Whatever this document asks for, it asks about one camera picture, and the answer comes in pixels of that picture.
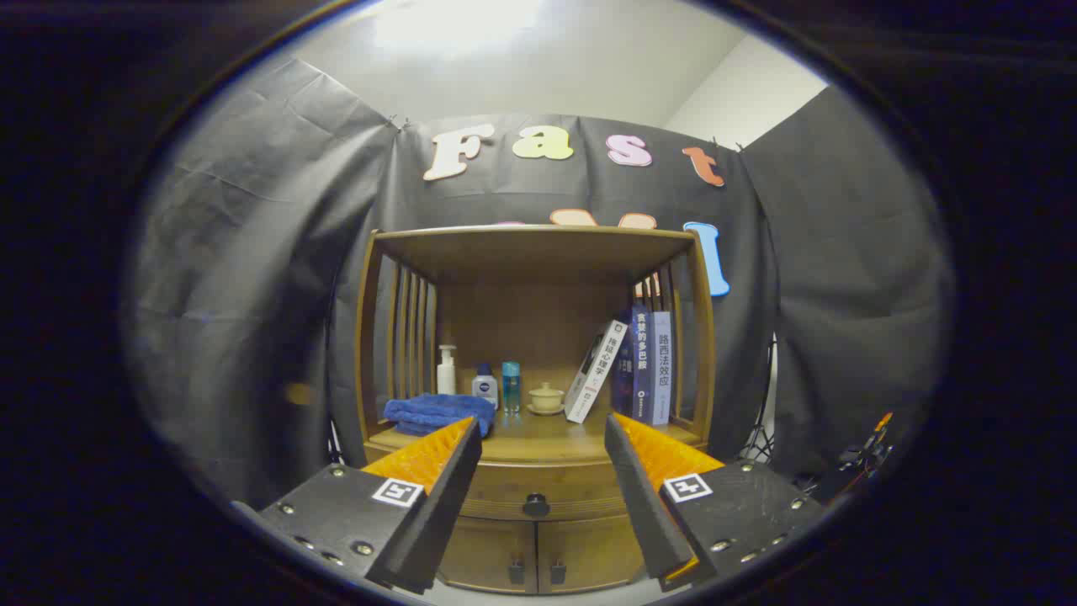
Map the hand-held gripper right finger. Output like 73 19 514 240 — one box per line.
604 412 830 594

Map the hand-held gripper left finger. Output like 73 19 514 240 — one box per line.
231 417 485 594

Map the wooden drawer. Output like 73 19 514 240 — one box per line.
454 459 642 521

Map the wooden cabinet door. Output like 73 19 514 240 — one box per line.
438 518 539 594
537 515 647 592

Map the wooden countertop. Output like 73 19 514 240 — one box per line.
366 408 708 465

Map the wooden cabinet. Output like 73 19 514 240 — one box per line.
353 223 716 594

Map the blue folded towel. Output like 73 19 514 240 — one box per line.
383 393 497 439

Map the white bottle with blue cap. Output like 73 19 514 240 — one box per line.
471 364 500 411

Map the black backdrop stand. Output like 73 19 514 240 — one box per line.
740 337 779 464

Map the white book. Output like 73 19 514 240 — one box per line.
564 318 629 424

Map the dark blue book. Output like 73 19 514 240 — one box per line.
612 307 655 424

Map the light blue book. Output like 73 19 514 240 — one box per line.
650 311 674 426

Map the cream lidded teacup with saucer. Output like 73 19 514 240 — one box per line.
527 382 566 416

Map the dark box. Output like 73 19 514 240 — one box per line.
812 459 884 508

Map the black device with orange tip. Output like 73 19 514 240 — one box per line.
840 412 894 474

